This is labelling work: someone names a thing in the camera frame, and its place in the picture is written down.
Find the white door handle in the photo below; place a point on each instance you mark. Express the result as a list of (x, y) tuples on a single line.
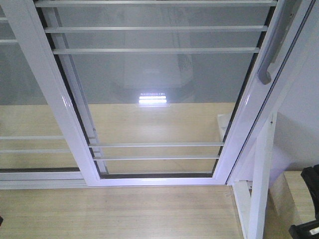
[(279, 24)]

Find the light wooden box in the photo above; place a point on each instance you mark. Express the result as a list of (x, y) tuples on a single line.
[(292, 201)]

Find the white framed sliding glass door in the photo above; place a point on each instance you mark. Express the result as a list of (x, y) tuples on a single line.
[(151, 53)]

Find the white triangular support bracket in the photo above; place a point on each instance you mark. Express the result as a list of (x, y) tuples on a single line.
[(251, 205)]

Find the white door frame post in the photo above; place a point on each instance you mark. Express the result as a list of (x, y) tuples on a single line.
[(293, 94)]

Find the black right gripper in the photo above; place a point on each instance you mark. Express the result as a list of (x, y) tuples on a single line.
[(309, 230)]

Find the light wooden base platform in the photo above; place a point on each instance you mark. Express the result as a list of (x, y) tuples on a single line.
[(182, 212)]

